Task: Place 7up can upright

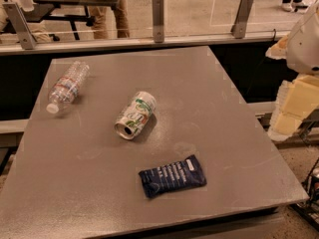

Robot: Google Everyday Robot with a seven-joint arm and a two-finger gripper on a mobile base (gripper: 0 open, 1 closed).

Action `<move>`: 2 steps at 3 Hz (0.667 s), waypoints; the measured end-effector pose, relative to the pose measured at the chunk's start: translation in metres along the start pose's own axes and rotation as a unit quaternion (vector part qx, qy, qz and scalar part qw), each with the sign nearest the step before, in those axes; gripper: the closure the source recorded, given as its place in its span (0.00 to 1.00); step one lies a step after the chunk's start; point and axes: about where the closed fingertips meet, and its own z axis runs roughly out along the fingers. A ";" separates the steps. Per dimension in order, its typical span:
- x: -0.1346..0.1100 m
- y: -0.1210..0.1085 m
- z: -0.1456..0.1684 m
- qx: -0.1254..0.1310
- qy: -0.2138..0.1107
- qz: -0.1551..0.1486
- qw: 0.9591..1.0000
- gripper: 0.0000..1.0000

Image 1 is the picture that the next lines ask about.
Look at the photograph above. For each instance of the metal glass bracket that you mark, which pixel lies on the metal glass bracket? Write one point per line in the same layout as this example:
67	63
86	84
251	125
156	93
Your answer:
158	20
238	29
19	23

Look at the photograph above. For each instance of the black wire rack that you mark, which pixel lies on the black wire rack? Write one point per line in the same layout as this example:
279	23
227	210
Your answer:
309	209

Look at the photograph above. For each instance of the left metal glass bracket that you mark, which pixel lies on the left metal glass bracket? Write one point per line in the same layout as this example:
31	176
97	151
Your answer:
19	23

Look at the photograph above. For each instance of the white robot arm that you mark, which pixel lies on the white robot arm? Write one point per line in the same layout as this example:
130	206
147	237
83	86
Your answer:
302	53

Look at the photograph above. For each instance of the black background table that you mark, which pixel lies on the black background table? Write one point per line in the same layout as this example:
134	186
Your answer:
85	17

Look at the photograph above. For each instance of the white green 7up can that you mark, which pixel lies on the white green 7up can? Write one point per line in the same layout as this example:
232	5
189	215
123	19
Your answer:
135	115

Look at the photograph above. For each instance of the clear plastic water bottle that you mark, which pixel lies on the clear plastic water bottle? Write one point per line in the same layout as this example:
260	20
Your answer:
67	87

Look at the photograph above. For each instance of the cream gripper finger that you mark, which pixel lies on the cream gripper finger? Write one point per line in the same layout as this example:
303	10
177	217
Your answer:
278	50
294	103

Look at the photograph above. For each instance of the right metal glass bracket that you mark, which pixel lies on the right metal glass bracket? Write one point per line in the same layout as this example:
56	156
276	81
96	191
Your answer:
238	29

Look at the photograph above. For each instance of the metal barrier rail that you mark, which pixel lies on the metal barrier rail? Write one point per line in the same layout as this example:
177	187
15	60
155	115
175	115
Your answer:
141	43

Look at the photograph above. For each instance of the middle metal glass bracket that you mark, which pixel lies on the middle metal glass bracket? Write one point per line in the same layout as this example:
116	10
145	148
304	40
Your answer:
158	20

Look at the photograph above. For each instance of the dark blue snack packet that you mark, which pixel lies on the dark blue snack packet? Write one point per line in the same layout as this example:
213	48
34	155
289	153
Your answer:
176	176

